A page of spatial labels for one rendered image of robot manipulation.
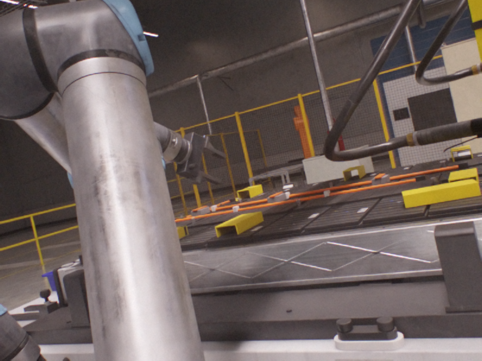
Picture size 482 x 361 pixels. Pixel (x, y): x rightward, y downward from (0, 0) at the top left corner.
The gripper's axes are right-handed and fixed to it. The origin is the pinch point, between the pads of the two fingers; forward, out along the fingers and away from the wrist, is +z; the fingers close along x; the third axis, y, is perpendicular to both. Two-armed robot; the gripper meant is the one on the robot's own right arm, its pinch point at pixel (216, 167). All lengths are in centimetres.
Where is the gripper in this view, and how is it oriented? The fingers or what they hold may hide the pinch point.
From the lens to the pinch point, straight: 145.0
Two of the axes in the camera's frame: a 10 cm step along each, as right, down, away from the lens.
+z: 7.0, 3.5, 6.2
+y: 7.0, -1.5, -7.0
